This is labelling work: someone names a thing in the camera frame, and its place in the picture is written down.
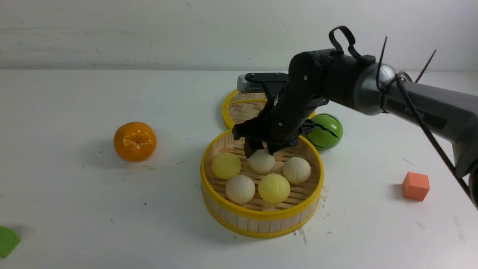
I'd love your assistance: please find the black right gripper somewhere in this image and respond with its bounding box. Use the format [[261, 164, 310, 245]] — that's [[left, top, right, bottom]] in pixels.
[[232, 50, 330, 158]]

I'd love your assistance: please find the beige toy bun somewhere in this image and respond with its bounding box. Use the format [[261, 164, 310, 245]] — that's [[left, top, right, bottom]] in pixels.
[[225, 175, 256, 205], [248, 149, 275, 175], [282, 157, 312, 185]]

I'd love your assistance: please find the yellow toy bun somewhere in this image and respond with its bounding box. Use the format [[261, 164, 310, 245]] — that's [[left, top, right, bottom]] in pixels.
[[258, 173, 291, 205], [211, 152, 241, 180]]

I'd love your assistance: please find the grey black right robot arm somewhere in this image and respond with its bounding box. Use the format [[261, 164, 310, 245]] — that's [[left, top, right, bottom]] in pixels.
[[232, 49, 477, 206]]

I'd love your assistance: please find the woven bamboo steamer lid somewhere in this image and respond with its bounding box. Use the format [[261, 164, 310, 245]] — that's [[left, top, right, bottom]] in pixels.
[[221, 89, 316, 130]]

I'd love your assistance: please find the bamboo steamer tray yellow rim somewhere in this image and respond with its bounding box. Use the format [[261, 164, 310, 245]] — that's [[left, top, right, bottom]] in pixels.
[[200, 130, 325, 238]]

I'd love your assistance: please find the green toy watermelon ball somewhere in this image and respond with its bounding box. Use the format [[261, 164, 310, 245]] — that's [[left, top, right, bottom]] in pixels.
[[306, 114, 343, 150]]

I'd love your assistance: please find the orange toy tangerine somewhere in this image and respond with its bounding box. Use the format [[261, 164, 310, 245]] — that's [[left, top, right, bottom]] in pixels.
[[113, 121, 157, 162]]

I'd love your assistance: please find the orange foam cube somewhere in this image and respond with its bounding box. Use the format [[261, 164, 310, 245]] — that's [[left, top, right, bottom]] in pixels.
[[401, 171, 430, 202]]

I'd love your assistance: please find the green foam block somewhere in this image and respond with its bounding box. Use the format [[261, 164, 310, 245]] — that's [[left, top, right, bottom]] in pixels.
[[0, 226, 21, 259]]

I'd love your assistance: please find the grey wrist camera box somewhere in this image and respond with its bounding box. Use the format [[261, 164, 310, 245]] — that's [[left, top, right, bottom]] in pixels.
[[237, 72, 289, 100]]

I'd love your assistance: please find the black cable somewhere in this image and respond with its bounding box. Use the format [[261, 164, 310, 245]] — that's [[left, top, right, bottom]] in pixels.
[[329, 25, 478, 202]]

